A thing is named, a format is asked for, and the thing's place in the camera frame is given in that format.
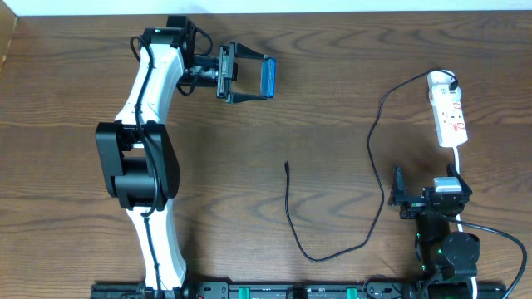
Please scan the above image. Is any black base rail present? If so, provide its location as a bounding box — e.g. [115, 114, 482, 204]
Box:
[90, 281, 509, 299]

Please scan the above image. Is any blue Galaxy smartphone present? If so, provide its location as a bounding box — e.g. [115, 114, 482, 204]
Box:
[260, 58, 276, 98]

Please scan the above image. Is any white power strip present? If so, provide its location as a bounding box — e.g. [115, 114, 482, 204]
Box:
[426, 70, 470, 149]

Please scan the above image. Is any black USB charging cable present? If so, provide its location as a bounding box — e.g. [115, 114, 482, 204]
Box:
[283, 69, 460, 263]

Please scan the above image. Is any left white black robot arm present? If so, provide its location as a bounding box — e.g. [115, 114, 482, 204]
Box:
[96, 16, 276, 296]

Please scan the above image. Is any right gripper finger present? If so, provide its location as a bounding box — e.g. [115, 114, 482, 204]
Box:
[446, 163, 472, 195]
[388, 164, 406, 206]

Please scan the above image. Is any white USB charger adapter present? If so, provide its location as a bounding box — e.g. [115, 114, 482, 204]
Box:
[426, 70, 461, 106]

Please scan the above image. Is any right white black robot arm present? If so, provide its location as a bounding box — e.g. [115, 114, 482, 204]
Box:
[388, 164, 480, 298]

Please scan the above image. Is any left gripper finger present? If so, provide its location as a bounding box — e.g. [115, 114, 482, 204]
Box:
[229, 42, 270, 61]
[227, 93, 268, 104]

